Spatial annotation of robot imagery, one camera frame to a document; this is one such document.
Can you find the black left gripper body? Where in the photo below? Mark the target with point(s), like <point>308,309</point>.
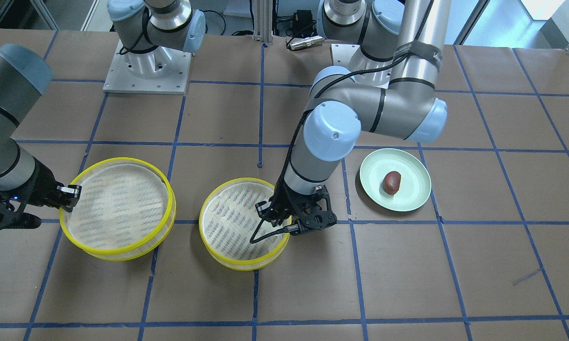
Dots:
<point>289,197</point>

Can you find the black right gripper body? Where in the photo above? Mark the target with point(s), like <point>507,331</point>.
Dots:
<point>39,185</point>

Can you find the dark red bun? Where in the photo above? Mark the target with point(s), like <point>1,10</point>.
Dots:
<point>391,183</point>

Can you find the yellow steamer layer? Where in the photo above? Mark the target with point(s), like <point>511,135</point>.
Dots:
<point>228,219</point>
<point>126,209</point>

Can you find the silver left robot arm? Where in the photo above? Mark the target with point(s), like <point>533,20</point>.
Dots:
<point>394,96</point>

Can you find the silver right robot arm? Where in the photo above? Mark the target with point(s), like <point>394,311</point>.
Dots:
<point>146,28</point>

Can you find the light green plate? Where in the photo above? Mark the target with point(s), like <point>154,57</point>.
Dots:
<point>415,186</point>

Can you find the black power adapter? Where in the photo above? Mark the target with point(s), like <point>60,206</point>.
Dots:
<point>302,17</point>

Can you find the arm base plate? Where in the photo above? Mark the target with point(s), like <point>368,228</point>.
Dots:
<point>162,71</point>
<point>353,58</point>

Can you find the aluminium frame post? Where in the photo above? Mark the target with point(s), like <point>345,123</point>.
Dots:
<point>262,17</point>

